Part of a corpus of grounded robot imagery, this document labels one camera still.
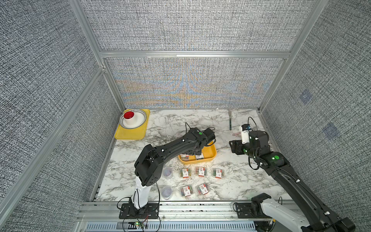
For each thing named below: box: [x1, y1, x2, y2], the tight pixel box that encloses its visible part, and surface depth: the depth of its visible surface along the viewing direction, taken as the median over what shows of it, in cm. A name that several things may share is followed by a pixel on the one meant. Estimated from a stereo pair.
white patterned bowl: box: [119, 108, 147, 130], surface depth 112 cm
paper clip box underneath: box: [179, 154, 189, 161], surface depth 92 cm
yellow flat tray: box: [114, 108, 151, 141], surface depth 108 cm
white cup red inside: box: [123, 111, 136, 124], surface depth 108 cm
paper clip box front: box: [197, 183, 210, 196], surface depth 80 cm
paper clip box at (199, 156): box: [195, 152, 204, 160], surface depth 92 cm
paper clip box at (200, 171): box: [195, 166, 207, 177], surface depth 87 cm
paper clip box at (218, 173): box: [213, 168, 225, 179], surface depth 86 cm
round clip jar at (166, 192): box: [160, 185, 174, 201], surface depth 79 cm
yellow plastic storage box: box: [177, 141, 217, 164], surface depth 93 cm
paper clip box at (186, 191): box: [180, 185, 194, 197], surface depth 80 cm
